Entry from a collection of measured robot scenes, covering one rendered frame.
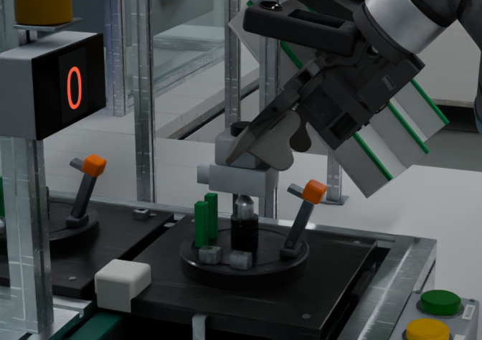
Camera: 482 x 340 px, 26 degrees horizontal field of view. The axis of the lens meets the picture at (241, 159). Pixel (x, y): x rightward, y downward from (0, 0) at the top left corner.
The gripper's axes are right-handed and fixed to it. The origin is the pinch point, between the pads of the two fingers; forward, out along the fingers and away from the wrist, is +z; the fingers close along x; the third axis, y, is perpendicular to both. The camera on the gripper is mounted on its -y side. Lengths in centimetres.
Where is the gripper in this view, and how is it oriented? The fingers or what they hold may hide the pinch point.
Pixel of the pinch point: (239, 143)
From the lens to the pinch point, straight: 109.3
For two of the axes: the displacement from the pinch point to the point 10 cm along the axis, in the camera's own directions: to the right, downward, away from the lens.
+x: 3.4, -2.9, 9.0
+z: -6.5, 6.2, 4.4
